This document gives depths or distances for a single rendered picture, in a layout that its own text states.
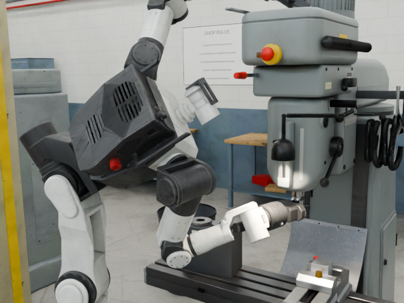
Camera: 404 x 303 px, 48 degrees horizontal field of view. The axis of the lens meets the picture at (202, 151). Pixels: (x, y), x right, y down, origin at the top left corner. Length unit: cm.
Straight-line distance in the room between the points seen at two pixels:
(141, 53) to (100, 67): 671
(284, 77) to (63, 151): 72
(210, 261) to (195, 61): 523
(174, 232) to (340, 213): 86
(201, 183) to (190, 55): 571
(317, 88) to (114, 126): 62
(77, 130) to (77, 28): 721
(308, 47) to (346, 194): 82
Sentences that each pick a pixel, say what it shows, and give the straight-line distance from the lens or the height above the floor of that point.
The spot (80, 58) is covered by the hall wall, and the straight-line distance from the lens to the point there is 849.
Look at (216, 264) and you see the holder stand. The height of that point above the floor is 96.
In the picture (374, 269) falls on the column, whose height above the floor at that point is 89.
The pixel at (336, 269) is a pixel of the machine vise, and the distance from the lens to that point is 171.
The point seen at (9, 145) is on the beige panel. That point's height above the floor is 133.
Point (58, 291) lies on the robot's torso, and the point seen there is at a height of 103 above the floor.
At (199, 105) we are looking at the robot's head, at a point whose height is 161.
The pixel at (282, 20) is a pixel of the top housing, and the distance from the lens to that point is 138.
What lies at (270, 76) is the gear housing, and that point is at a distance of 148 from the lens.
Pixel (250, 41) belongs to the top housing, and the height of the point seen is 180.
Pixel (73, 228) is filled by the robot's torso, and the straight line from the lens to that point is 149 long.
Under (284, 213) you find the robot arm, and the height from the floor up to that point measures 125.
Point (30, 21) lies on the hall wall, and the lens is 955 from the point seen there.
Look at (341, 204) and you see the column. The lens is 199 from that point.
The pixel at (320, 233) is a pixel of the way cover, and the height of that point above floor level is 103.
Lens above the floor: 171
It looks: 10 degrees down
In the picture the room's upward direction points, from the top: 1 degrees counter-clockwise
